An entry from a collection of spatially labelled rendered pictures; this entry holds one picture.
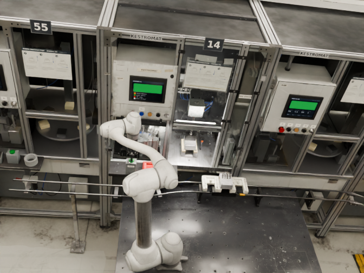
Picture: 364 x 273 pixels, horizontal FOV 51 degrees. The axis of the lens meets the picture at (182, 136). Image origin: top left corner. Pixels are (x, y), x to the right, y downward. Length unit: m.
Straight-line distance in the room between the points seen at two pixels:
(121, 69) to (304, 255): 1.92
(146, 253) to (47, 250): 1.40
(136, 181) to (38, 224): 1.88
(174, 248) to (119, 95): 1.09
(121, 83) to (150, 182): 0.77
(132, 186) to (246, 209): 1.33
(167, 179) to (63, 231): 1.80
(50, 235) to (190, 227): 1.41
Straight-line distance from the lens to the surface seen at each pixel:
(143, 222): 2.36
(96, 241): 3.71
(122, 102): 2.69
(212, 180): 3.07
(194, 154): 3.17
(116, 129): 2.55
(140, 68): 2.53
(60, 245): 3.72
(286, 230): 3.22
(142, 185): 2.16
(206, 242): 2.95
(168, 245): 2.58
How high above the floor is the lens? 3.10
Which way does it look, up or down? 41 degrees down
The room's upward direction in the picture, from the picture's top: 10 degrees clockwise
